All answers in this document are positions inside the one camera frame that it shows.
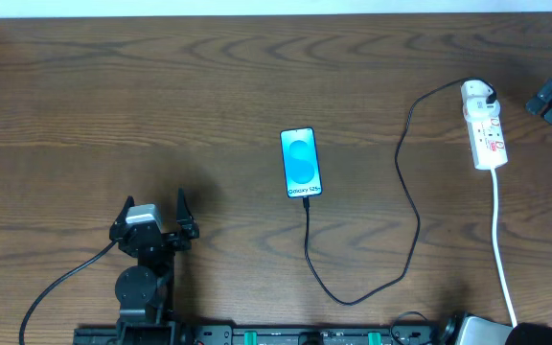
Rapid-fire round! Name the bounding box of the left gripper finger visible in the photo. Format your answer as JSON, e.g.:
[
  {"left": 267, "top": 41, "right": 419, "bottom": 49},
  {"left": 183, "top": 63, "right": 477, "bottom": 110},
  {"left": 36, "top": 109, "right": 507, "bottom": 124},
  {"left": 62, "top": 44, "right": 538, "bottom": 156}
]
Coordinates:
[
  {"left": 176, "top": 188, "right": 196, "bottom": 234},
  {"left": 111, "top": 195, "right": 135, "bottom": 230}
]

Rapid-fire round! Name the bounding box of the black USB charging cable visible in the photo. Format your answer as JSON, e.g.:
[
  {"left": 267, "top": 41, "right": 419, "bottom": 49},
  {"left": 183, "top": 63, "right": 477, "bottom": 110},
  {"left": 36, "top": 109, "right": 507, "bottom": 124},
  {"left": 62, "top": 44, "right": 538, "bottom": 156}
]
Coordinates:
[{"left": 301, "top": 75, "right": 498, "bottom": 307}]

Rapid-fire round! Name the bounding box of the blue screen Galaxy smartphone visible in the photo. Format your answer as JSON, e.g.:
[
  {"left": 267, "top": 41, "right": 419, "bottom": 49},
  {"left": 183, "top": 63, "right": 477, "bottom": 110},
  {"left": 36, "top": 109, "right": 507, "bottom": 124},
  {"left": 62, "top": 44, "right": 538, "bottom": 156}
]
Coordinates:
[{"left": 280, "top": 127, "right": 323, "bottom": 198}]

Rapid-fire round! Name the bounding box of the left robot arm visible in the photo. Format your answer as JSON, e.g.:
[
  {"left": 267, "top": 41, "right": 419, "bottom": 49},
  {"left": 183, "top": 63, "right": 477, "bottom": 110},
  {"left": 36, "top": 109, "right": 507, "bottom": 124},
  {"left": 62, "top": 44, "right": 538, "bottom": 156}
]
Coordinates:
[{"left": 109, "top": 190, "right": 199, "bottom": 345}]

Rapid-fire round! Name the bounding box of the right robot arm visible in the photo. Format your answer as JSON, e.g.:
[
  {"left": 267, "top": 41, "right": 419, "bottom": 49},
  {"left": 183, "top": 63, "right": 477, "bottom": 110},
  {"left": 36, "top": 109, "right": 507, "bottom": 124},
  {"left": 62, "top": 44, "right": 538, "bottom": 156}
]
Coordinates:
[{"left": 453, "top": 77, "right": 552, "bottom": 344}]

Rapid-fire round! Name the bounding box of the white USB charger plug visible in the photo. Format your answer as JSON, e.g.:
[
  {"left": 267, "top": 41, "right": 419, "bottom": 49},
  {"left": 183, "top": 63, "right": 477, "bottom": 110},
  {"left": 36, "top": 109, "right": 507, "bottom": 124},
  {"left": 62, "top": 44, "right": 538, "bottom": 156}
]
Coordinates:
[{"left": 460, "top": 80, "right": 500, "bottom": 123}]

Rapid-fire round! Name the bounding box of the white power strip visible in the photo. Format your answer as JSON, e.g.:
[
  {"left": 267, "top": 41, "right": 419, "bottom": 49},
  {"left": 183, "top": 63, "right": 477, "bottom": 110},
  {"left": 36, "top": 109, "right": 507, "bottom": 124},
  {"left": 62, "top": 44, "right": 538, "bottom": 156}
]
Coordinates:
[{"left": 467, "top": 116, "right": 508, "bottom": 171}]

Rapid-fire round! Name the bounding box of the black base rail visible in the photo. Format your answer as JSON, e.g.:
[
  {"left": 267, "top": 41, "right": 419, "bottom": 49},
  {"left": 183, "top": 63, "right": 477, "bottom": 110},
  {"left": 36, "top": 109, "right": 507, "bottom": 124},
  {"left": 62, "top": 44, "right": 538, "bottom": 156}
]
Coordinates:
[{"left": 72, "top": 323, "right": 440, "bottom": 345}]

